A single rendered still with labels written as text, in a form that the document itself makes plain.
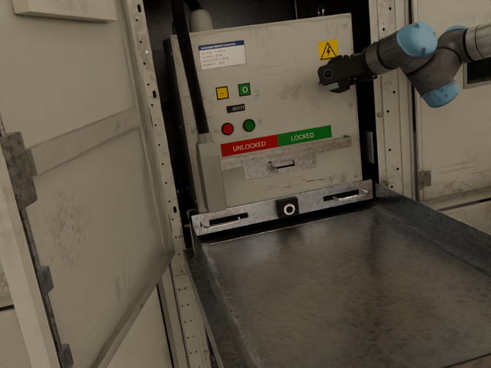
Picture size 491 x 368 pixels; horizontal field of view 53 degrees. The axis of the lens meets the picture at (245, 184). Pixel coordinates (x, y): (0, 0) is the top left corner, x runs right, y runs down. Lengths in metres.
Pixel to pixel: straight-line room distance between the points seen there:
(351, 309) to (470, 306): 0.21
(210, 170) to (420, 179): 0.62
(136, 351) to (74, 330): 0.55
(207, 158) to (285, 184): 0.28
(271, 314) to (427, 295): 0.30
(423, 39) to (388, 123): 0.38
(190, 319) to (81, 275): 0.57
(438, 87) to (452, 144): 0.41
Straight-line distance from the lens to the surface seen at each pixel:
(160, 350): 1.43
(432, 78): 1.15
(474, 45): 1.23
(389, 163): 1.46
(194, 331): 1.44
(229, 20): 2.07
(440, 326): 0.92
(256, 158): 1.30
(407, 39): 1.11
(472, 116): 1.56
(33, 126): 0.82
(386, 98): 1.42
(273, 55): 1.33
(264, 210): 1.37
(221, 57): 1.30
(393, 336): 0.89
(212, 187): 1.21
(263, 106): 1.33
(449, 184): 1.56
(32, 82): 0.83
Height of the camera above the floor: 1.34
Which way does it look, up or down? 15 degrees down
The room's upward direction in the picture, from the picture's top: 8 degrees counter-clockwise
